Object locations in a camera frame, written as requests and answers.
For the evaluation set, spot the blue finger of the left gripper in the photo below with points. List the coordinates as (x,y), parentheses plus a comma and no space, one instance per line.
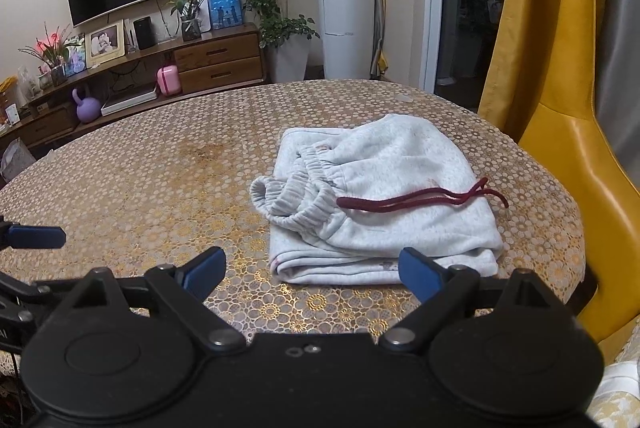
(14,235)

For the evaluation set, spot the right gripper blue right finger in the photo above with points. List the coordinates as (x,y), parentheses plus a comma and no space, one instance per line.
(442,293)

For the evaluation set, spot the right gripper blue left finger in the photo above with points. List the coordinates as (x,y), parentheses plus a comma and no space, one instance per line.
(180,294)

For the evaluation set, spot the light grey printed sweatpants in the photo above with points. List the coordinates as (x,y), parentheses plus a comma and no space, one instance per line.
(342,203)

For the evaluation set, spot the white plastic bag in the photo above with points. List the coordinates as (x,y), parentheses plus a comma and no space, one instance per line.
(15,159)

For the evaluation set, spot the gold floral lace tablecloth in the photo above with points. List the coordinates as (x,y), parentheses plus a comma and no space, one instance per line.
(163,185)

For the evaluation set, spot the purple kettlebell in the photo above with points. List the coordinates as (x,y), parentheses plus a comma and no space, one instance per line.
(88,109)

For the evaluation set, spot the white flat box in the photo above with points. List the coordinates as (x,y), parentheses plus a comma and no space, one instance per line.
(131,98)

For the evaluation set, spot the pink flower vase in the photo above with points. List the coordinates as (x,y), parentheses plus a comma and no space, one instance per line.
(53,50)

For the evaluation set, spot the pink case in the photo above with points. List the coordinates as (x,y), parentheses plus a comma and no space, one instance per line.
(168,81)

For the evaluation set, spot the gold framed photo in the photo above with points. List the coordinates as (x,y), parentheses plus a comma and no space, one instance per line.
(105,44)

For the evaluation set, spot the long wooden tv cabinet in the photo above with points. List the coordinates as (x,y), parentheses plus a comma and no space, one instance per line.
(218,61)

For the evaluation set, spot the yellow chair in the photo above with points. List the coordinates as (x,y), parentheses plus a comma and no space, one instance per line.
(540,92)

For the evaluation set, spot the black speaker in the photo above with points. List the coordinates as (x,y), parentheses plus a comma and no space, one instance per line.
(145,36)

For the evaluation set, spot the blue picture box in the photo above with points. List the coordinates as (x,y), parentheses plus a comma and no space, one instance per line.
(224,14)

